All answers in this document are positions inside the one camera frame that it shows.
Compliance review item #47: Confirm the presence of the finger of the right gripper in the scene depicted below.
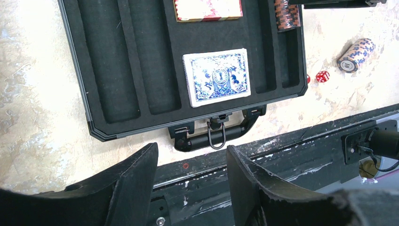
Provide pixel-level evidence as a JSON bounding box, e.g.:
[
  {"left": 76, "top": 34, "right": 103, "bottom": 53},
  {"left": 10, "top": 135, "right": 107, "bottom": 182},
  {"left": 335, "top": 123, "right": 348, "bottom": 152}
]
[{"left": 288, "top": 0, "right": 387, "bottom": 9}]

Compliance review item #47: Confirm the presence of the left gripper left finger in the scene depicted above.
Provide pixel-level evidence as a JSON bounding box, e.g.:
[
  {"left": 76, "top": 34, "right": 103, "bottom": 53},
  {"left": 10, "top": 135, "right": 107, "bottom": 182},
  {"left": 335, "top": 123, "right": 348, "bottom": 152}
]
[{"left": 0, "top": 143, "right": 159, "bottom": 226}]

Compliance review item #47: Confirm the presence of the blue playing card deck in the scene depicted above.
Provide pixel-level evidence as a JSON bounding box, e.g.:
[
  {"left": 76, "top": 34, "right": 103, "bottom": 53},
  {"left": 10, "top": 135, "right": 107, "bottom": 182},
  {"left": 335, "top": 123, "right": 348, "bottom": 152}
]
[{"left": 182, "top": 48, "right": 251, "bottom": 108}]

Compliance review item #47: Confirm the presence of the black poker carrying case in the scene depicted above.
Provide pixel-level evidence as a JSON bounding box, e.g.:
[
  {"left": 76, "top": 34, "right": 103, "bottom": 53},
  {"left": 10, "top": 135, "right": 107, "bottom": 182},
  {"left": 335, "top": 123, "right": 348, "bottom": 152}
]
[{"left": 58, "top": 0, "right": 308, "bottom": 152}]

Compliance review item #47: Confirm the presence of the red Texas Hold'em card deck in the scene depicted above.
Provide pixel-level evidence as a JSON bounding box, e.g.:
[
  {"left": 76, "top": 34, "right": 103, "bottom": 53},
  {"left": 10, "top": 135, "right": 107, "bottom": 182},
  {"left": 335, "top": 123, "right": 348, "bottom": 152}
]
[{"left": 173, "top": 0, "right": 243, "bottom": 23}]

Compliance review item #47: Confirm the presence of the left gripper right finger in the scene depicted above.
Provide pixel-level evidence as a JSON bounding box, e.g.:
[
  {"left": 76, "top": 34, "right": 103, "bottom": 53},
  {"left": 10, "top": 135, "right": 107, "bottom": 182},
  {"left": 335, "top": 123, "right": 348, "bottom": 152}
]
[{"left": 226, "top": 145, "right": 399, "bottom": 226}]

